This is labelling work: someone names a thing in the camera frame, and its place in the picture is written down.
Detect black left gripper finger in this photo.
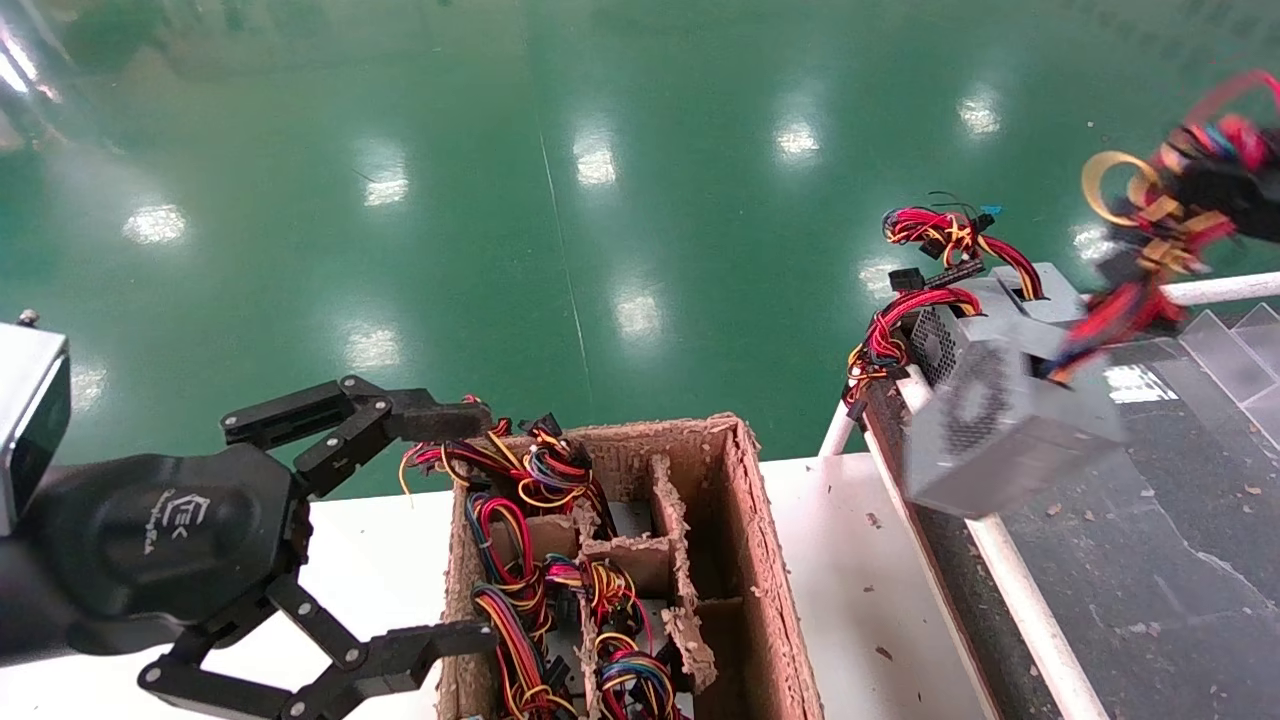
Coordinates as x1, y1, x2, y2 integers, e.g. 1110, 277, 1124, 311
138, 575, 498, 720
221, 376, 494, 499

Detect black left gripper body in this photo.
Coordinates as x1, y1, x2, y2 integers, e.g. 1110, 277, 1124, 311
20, 443, 313, 658

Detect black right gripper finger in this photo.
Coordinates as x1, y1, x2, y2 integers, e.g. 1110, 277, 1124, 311
1200, 200, 1280, 243
1180, 150, 1280, 201

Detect grey power supply orange wires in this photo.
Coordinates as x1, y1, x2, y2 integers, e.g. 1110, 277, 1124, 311
900, 70, 1280, 518

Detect white round pipe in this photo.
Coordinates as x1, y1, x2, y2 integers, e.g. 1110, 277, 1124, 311
1160, 272, 1280, 306

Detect clear plastic sheet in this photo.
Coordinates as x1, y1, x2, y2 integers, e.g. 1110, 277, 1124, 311
1180, 310, 1276, 403
1235, 303, 1280, 441

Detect white printed label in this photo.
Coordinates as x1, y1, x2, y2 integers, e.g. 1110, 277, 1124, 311
1105, 363, 1151, 404

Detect brown divided cardboard box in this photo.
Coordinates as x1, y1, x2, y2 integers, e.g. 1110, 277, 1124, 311
437, 413, 823, 720

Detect grey power supply with grille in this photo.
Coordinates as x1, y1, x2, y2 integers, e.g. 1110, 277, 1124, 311
845, 262, 991, 406

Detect power supply with colourful wires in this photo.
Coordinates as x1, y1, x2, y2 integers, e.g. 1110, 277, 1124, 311
575, 562, 691, 720
465, 495, 576, 720
398, 395, 651, 541

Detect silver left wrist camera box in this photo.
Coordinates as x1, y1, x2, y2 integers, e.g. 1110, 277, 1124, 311
0, 310, 73, 539

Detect grey power supply red wires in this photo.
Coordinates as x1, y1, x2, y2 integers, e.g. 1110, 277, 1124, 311
883, 190, 1091, 366

